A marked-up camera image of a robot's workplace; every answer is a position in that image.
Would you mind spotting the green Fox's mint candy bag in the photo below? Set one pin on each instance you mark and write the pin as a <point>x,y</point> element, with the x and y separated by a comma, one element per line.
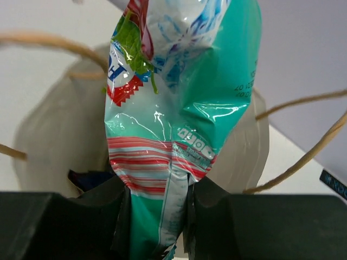
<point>180,77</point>

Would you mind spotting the beige paper bag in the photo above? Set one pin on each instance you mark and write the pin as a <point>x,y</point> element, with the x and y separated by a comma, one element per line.
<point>65,131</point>

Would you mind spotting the dark blue cracker snack bag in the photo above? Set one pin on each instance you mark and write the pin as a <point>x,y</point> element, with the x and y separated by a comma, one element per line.
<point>87,181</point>

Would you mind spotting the right blue table label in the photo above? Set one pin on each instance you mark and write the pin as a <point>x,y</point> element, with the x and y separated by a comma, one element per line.
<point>333,183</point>

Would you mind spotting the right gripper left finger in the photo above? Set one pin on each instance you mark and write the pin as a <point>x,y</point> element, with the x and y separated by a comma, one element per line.
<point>47,225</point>

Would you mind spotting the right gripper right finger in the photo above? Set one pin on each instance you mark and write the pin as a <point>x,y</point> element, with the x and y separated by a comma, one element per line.
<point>220,225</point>

